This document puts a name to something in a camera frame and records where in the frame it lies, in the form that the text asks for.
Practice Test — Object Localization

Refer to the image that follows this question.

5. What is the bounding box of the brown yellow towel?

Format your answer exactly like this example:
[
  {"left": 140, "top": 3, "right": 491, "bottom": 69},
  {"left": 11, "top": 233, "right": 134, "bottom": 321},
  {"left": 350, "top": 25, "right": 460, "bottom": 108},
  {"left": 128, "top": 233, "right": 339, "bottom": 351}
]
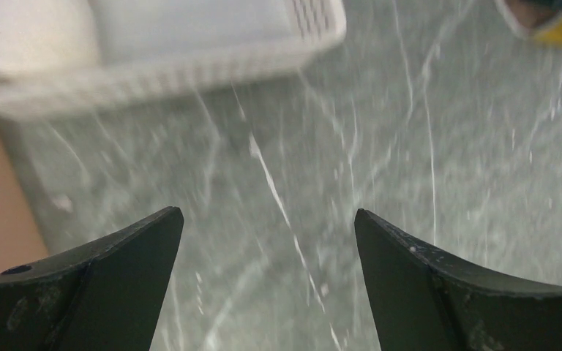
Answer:
[{"left": 495, "top": 0, "right": 562, "bottom": 47}]

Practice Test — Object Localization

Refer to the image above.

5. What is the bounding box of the cream white towel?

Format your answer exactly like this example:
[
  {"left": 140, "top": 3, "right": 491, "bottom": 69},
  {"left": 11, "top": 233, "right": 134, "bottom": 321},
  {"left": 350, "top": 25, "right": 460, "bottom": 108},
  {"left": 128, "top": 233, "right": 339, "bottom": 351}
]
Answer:
[{"left": 0, "top": 1, "right": 100, "bottom": 80}]

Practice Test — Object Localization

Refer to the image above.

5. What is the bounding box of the white plastic basket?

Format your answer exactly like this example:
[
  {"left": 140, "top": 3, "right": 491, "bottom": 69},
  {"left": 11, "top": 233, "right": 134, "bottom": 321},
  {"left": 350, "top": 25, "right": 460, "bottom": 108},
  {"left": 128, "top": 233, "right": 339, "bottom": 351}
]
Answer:
[{"left": 0, "top": 1, "right": 347, "bottom": 121}]

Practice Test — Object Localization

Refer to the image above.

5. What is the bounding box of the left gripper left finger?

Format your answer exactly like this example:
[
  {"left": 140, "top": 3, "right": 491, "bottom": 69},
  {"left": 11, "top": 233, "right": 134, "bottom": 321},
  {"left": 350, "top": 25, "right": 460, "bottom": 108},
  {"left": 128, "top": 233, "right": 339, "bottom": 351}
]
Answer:
[{"left": 0, "top": 206, "right": 184, "bottom": 350}]

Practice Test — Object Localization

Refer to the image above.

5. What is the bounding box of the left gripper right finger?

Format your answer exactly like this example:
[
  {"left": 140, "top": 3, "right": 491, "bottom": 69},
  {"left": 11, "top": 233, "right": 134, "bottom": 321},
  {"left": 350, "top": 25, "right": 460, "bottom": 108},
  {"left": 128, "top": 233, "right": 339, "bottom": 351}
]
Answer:
[{"left": 354, "top": 209, "right": 562, "bottom": 350}]

